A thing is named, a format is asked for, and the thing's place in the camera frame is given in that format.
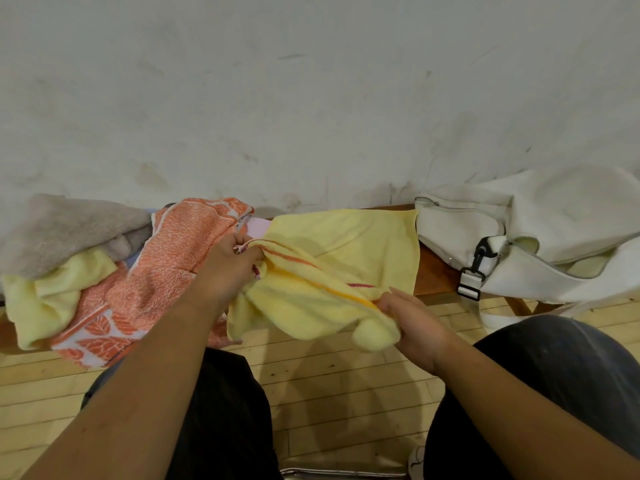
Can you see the person's left hand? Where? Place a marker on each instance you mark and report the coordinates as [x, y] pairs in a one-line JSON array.
[[220, 279]]

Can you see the person's right hand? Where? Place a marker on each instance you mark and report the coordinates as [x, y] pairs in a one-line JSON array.
[[420, 329]]

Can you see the person's right thumb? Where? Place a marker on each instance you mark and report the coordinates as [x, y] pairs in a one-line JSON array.
[[390, 305]]

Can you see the person's left thumb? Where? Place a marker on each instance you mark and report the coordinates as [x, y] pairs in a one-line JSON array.
[[247, 253]]

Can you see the yellow towel with red stripes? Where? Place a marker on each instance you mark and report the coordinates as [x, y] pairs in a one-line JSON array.
[[330, 279]]

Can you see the white shoulder bag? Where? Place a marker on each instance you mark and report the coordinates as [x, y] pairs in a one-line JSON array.
[[550, 234]]

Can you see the person's right forearm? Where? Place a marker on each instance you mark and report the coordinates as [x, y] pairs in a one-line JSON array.
[[530, 419]]

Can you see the person's left forearm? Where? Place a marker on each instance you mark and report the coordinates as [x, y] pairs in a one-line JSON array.
[[135, 394]]

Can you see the pale pink cloth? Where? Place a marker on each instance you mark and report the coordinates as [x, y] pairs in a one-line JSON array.
[[257, 227]]

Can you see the brown wooden bench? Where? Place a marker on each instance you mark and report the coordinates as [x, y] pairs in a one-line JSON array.
[[435, 274]]

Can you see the black and white bag buckle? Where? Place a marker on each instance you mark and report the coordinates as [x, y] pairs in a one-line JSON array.
[[476, 272]]

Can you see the orange leaf-print cloth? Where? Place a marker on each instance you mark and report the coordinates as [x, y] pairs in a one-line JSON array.
[[150, 289]]

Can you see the person's left leg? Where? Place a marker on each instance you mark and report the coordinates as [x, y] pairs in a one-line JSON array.
[[225, 419]]

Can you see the beige fluffy towel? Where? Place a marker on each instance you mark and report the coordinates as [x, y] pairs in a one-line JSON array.
[[65, 229]]

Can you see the plain pale yellow towel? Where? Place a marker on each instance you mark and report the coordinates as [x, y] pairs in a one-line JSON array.
[[50, 294]]

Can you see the metal chair frame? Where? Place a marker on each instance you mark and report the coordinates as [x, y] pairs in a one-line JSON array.
[[345, 473]]

